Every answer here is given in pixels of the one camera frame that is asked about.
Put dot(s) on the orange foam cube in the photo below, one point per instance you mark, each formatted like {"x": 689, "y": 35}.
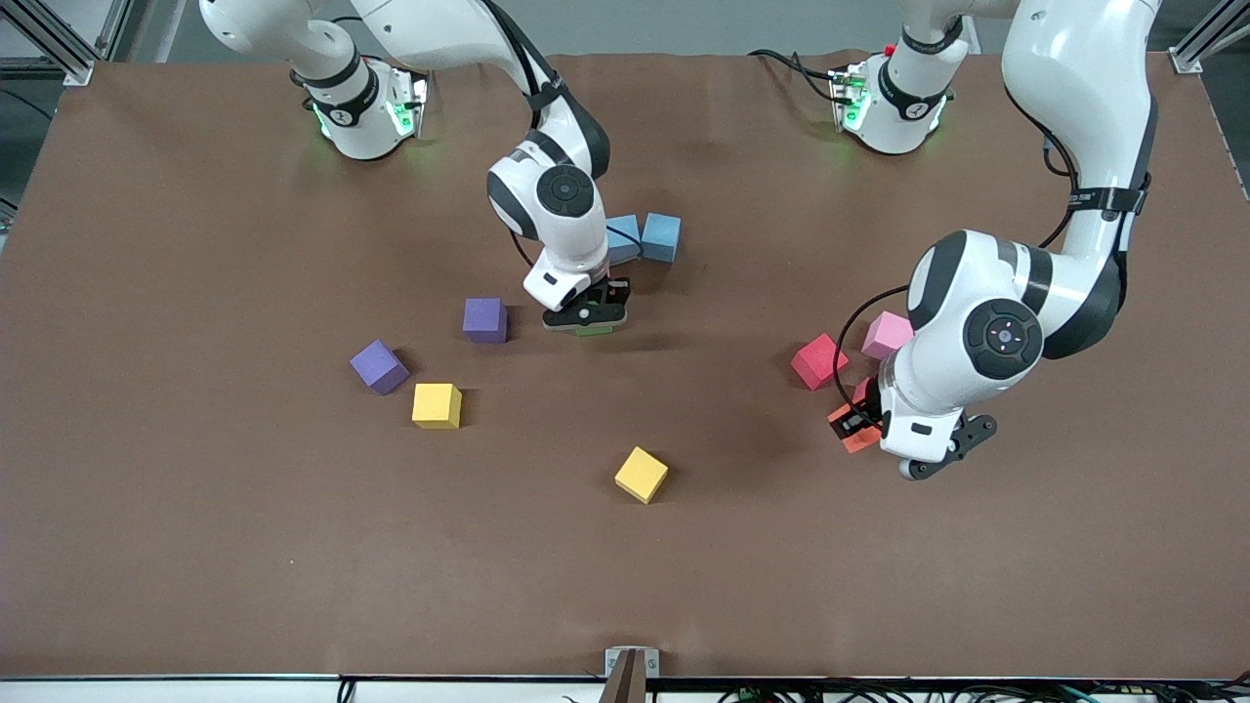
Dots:
{"x": 859, "y": 441}

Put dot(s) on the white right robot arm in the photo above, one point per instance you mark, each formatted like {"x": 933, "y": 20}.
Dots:
{"x": 566, "y": 234}

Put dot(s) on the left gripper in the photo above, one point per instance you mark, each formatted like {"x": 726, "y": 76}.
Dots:
{"x": 865, "y": 420}

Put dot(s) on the large table mat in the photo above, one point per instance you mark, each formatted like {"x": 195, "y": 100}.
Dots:
{"x": 195, "y": 488}

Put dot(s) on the grey metal bracket plate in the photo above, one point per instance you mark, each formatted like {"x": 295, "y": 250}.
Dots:
{"x": 652, "y": 664}

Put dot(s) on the yellow foam cube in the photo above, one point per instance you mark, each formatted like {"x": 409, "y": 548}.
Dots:
{"x": 436, "y": 402}
{"x": 641, "y": 473}

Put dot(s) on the blue foam cube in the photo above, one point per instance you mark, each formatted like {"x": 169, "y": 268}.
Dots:
{"x": 661, "y": 237}
{"x": 625, "y": 242}

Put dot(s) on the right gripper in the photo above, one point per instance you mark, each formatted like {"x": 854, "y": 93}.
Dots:
{"x": 614, "y": 290}

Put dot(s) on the purple foam cube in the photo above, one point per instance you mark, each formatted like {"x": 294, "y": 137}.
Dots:
{"x": 377, "y": 364}
{"x": 484, "y": 317}

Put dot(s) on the green foam cube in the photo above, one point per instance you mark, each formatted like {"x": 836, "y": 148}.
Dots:
{"x": 593, "y": 332}

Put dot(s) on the aluminium frame profile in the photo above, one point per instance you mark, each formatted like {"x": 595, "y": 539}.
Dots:
{"x": 78, "y": 70}
{"x": 117, "y": 20}
{"x": 1187, "y": 61}

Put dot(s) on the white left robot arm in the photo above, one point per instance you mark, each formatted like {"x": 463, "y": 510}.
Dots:
{"x": 1074, "y": 98}

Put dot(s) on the red foam cube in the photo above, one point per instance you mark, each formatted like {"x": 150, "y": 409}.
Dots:
{"x": 863, "y": 391}
{"x": 818, "y": 359}

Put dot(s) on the pink foam cube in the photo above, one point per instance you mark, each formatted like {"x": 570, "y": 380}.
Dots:
{"x": 884, "y": 334}

